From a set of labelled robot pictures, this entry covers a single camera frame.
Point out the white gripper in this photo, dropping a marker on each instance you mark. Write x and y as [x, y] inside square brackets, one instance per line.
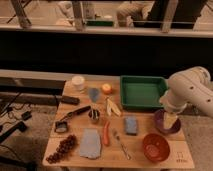
[169, 119]

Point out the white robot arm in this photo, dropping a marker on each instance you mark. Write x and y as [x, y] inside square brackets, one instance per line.
[187, 86]

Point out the white plastic cup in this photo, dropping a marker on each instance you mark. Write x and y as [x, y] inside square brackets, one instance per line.
[78, 82]

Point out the purple bowl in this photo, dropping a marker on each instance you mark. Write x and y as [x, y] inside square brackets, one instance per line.
[158, 120]

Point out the red bowl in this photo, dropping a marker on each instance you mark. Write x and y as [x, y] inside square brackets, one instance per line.
[155, 148]

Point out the blue sponge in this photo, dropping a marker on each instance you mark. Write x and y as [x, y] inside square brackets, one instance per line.
[131, 127]

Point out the green plastic tray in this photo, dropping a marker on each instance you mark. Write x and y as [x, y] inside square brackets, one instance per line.
[141, 92]

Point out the metal fork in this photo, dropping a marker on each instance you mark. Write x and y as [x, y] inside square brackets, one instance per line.
[124, 149]

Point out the orange carrot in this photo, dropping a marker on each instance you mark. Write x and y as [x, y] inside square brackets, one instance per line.
[105, 138]

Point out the orange fruit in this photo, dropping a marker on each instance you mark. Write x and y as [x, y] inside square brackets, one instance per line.
[106, 88]

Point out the blue folded cloth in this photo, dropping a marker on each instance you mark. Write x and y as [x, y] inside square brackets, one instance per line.
[90, 145]

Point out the dark red grape bunch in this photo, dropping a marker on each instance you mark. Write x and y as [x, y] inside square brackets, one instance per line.
[62, 150]

